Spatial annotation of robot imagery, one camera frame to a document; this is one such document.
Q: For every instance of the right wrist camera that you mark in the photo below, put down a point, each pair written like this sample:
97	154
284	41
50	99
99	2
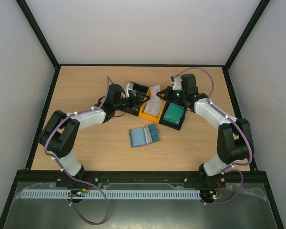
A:
176	83

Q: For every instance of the black bin with teal cards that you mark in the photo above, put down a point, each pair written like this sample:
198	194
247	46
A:
171	125

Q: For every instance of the black bin with red cards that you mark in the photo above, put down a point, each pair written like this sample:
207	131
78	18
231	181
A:
137	89

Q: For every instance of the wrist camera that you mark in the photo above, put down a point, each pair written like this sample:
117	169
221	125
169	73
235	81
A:
127	90
176	83

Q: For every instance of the teal card stack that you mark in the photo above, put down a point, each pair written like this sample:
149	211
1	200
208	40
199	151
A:
174	113

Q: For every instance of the yellow bin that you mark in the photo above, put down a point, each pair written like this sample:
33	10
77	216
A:
149	117

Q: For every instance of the light blue slotted cable duct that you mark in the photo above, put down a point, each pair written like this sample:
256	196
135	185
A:
111	194

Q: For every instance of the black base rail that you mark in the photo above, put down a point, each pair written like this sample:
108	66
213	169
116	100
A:
185	179

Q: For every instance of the black enclosure frame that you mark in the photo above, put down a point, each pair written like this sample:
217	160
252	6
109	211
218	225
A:
235	103

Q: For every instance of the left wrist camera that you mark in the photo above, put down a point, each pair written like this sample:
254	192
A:
127	90

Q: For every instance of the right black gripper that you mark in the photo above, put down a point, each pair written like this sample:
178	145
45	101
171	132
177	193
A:
170	93

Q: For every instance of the white vip card stack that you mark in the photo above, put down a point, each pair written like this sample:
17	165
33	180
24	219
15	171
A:
153	109

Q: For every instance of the white floral card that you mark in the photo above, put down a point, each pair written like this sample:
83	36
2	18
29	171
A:
153	94

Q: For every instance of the blue card holder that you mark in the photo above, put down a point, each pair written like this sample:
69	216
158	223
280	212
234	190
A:
144	135

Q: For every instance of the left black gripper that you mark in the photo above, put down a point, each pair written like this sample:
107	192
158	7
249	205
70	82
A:
137	103

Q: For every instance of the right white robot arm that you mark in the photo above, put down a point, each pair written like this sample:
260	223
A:
234	138

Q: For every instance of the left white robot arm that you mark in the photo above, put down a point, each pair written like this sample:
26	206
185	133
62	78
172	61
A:
59	135

